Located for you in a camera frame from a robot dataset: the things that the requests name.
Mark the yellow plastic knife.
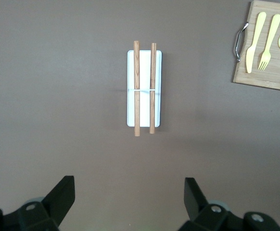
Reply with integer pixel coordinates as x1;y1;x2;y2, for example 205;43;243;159
245;12;267;74

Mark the wooden cutting board, metal handle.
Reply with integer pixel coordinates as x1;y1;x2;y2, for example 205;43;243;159
231;0;280;93

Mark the yellow plastic fork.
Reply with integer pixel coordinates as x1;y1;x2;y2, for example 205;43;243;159
258;13;280;71

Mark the white rack tray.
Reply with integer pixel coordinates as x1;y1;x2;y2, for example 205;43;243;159
126;49;163;127

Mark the light brown wooden rod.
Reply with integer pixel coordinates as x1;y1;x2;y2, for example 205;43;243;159
132;40;141;138

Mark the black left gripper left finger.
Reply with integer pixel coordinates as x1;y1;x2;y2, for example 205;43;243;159
2;175;76;231

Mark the dark brown wooden rod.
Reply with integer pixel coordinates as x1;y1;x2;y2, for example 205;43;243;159
149;42;158;135

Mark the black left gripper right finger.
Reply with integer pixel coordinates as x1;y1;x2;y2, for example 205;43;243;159
178;177;242;231

